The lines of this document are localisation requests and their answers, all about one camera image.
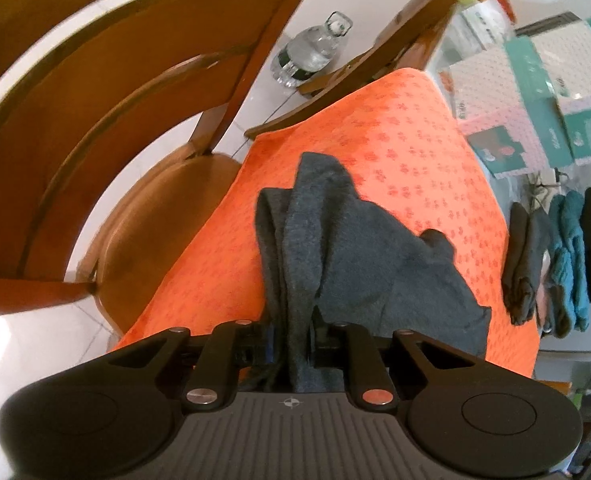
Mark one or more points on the large wooden chair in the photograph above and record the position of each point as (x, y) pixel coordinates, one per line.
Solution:
(50, 110)

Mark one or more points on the pink box with flower label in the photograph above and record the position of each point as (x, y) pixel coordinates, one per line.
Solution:
(490, 95)

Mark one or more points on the pink and teal box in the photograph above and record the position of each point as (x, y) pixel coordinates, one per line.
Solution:
(590, 130)

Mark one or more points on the folded teal knitted sweater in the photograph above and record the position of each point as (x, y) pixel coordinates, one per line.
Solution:
(570, 260)

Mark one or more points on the checkered tablecloth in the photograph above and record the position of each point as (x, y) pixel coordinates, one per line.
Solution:
(520, 187)

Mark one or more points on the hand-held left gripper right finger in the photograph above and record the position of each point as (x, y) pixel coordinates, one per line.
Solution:
(320, 340)

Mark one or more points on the white plastic packet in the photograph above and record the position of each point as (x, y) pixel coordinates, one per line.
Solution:
(480, 20)

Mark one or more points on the orange patterned mat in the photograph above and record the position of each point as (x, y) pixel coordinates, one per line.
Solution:
(400, 135)

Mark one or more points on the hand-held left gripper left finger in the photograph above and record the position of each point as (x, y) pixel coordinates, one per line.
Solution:
(270, 345)

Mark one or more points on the clear water bottle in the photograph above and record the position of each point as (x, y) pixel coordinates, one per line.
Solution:
(308, 52)

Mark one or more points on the folded pink garment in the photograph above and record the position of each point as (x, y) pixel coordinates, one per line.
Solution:
(544, 290)

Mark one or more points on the folded dark grey garment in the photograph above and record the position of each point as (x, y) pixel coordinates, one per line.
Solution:
(525, 260)

